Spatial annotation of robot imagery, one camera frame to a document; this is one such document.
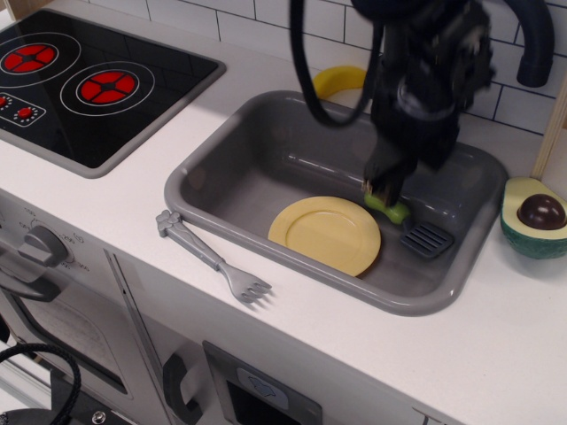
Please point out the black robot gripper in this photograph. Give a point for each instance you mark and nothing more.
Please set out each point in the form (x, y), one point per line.
(417, 130)

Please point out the green handled grey spatula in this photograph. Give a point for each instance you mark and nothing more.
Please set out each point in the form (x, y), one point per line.
(421, 237)

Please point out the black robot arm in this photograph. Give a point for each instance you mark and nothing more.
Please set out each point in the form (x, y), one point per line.
(428, 60)

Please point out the yellow plastic plate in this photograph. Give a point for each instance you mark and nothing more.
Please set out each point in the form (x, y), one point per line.
(331, 230)

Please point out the grey plastic sink basin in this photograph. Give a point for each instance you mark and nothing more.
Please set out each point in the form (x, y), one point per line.
(272, 153)

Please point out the yellow toy banana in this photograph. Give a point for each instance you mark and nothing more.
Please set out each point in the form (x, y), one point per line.
(333, 80)

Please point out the toy avocado half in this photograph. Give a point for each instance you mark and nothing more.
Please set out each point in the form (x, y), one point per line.
(533, 219)

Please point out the grey plastic toy fork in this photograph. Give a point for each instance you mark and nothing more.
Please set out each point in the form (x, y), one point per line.
(245, 287)

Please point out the dark grey faucet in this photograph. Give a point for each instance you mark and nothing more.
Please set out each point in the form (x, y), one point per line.
(537, 25)

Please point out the grey dishwasher panel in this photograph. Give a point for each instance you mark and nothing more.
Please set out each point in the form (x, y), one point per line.
(248, 396)

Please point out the black toy stovetop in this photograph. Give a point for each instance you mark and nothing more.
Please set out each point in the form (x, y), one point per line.
(84, 97)

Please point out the grey oven knob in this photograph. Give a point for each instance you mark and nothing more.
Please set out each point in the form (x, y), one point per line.
(43, 247)

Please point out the toy oven door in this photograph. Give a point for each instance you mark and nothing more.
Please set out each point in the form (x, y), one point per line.
(86, 325)

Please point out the dark grey cabinet handle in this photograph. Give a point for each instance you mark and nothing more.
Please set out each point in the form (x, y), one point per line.
(173, 372)

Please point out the grey oven door handle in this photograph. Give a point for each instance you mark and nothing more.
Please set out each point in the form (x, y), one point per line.
(25, 279)

